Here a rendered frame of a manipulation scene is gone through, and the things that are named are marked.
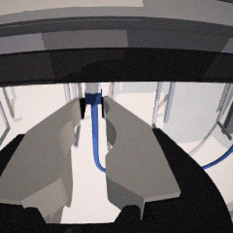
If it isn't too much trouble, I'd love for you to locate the black network patch panel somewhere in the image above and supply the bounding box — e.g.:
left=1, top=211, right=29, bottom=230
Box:
left=0, top=17, right=233, bottom=141

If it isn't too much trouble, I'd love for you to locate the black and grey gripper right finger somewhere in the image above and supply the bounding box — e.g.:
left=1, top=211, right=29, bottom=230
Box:
left=101, top=95, right=233, bottom=233

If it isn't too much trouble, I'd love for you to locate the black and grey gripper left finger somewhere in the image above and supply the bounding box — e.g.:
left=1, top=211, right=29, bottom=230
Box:
left=0, top=96, right=86, bottom=224

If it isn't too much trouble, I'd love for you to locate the blue cable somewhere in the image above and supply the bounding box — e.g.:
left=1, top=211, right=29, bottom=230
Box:
left=90, top=105, right=233, bottom=173

